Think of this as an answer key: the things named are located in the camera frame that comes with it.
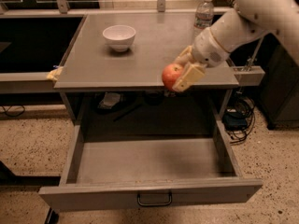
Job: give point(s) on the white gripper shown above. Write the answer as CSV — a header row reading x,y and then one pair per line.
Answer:
x,y
206,49

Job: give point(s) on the red apple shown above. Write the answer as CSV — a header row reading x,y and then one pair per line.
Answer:
x,y
170,75

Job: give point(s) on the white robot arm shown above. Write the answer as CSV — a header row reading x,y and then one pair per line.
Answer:
x,y
246,21

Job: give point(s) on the open grey top drawer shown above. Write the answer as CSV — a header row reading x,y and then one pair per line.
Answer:
x,y
108,174

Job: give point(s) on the clear plastic water bottle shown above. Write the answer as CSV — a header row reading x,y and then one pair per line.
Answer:
x,y
204,15

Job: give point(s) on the white ceramic bowl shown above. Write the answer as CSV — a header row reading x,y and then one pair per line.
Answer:
x,y
119,37

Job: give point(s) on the grey cabinet table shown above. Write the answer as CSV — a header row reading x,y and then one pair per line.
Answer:
x,y
115,86

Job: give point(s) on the yellow tape scrap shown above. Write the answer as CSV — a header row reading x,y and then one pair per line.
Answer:
x,y
54,74

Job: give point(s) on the black drawer handle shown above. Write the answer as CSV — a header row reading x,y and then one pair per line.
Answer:
x,y
154,199

